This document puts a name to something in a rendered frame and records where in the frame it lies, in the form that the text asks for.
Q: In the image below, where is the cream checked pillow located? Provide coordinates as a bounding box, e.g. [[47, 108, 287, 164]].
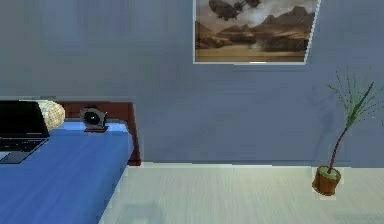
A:
[[36, 99, 66, 131]]

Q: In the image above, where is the grey round desk clock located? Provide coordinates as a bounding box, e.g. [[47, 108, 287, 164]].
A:
[[78, 106, 110, 134]]

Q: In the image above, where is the blue bed with brown headboard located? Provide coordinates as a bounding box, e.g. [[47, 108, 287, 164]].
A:
[[0, 101, 142, 224]]

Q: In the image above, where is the green house plant brown pot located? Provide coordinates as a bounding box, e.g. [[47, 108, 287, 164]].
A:
[[311, 66, 384, 197]]

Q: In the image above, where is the black open laptop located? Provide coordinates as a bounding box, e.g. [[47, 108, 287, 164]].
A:
[[0, 100, 51, 165]]

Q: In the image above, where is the framed brown landscape picture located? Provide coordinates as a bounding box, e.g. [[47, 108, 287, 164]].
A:
[[192, 0, 322, 65]]

